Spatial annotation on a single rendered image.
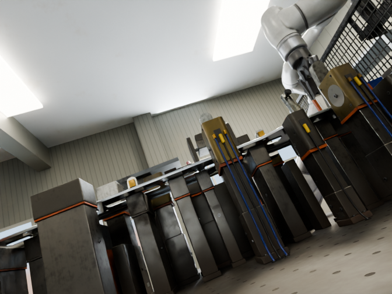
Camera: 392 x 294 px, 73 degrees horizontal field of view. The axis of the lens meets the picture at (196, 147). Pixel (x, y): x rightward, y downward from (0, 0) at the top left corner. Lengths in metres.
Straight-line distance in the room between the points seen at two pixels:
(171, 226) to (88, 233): 0.36
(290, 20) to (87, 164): 3.80
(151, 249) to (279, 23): 0.85
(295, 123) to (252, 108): 4.12
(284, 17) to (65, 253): 0.96
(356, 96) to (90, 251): 0.70
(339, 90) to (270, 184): 0.30
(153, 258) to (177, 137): 3.67
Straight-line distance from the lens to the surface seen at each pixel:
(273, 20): 1.07
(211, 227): 0.97
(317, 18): 1.08
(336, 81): 0.76
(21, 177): 4.72
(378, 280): 0.26
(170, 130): 4.41
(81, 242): 0.66
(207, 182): 0.81
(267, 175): 0.80
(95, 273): 0.65
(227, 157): 0.62
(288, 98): 1.18
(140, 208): 0.78
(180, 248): 0.93
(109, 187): 1.01
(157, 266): 0.77
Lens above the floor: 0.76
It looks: 21 degrees up
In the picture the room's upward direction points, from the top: 23 degrees counter-clockwise
